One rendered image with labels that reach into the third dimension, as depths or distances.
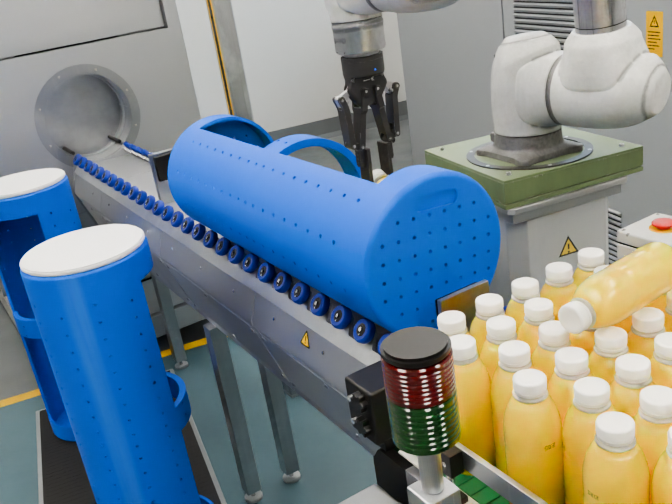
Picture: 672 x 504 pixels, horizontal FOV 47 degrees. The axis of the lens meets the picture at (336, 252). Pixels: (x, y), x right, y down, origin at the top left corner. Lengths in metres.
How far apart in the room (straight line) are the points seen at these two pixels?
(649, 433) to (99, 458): 1.35
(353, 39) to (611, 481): 0.82
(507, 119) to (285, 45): 4.91
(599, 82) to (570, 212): 0.32
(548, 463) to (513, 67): 1.02
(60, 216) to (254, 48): 4.21
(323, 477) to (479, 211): 1.47
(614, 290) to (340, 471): 1.72
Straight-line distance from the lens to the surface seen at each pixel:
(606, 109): 1.67
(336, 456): 2.66
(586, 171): 1.80
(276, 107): 6.63
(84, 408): 1.87
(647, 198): 3.00
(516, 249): 1.79
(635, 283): 1.04
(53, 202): 2.51
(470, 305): 1.25
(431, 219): 1.23
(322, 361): 1.47
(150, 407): 1.86
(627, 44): 1.66
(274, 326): 1.63
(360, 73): 1.36
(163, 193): 2.38
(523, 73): 1.76
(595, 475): 0.88
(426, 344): 0.68
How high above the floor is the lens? 1.60
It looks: 22 degrees down
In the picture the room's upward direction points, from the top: 9 degrees counter-clockwise
